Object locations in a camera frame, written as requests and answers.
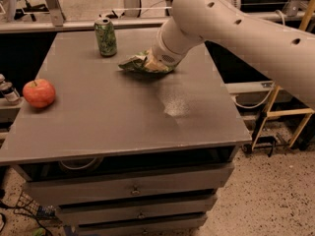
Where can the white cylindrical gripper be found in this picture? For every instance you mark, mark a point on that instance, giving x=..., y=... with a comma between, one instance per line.
x=162, y=55

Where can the green jalapeno chip bag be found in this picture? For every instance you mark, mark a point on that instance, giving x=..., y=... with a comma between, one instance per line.
x=137, y=62

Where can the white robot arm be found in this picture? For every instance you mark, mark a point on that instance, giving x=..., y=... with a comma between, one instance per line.
x=282, y=54

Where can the red apple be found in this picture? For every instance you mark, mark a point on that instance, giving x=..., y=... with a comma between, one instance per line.
x=39, y=93

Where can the green soda can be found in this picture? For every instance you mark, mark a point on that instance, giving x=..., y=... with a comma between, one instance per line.
x=105, y=36

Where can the grey drawer cabinet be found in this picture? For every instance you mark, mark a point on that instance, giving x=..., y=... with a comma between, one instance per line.
x=106, y=121

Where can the grey metal railing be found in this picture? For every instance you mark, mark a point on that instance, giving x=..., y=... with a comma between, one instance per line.
x=56, y=20

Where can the top grey drawer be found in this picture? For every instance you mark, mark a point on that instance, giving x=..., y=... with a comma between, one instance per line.
x=129, y=185

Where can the grey drawer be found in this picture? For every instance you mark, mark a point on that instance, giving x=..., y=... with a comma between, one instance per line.
x=144, y=226
x=137, y=210
x=129, y=185

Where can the small glass bottle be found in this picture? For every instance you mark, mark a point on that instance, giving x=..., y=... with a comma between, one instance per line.
x=8, y=91

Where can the black office chair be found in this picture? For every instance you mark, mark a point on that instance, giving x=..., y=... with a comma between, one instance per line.
x=29, y=9

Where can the bottom grey drawer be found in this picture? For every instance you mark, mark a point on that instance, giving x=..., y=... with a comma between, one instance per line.
x=144, y=226

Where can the middle grey drawer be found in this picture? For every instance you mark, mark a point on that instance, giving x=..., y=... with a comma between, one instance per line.
x=137, y=210

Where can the wire basket on floor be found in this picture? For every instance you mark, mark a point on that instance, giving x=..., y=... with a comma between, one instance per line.
x=27, y=206

